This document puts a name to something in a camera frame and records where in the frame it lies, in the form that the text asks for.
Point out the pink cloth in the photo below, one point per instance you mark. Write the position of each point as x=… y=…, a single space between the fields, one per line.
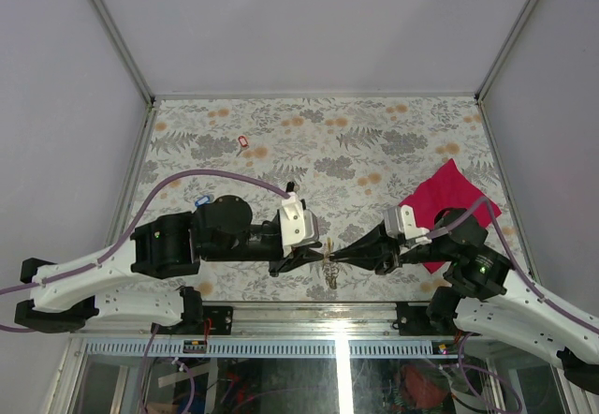
x=448 y=188

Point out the floral tablecloth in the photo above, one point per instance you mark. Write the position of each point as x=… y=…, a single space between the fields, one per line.
x=350 y=158

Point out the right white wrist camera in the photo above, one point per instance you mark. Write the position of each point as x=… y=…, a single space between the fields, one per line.
x=400 y=224

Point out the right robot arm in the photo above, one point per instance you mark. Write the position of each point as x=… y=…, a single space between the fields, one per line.
x=486 y=293

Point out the blue tagged key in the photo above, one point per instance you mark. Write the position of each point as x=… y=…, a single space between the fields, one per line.
x=203 y=200

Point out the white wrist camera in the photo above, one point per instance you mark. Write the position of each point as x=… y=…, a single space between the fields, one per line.
x=298 y=224
x=400 y=224

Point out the white slotted cable duct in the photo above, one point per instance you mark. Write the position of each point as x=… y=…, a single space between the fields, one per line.
x=249 y=348

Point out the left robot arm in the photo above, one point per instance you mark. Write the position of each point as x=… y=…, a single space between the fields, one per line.
x=66 y=297

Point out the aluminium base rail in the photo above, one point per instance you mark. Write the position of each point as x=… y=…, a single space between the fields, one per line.
x=287 y=320

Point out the large keyring with yellow grip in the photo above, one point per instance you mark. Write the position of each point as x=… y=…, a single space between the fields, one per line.
x=331 y=271

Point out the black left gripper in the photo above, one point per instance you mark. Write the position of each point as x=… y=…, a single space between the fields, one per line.
x=299 y=258

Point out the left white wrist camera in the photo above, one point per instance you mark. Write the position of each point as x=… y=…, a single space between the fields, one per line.
x=298 y=224

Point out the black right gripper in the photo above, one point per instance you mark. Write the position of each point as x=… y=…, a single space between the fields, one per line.
x=363 y=251

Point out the red tagged key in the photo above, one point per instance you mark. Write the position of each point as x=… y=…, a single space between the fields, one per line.
x=244 y=144

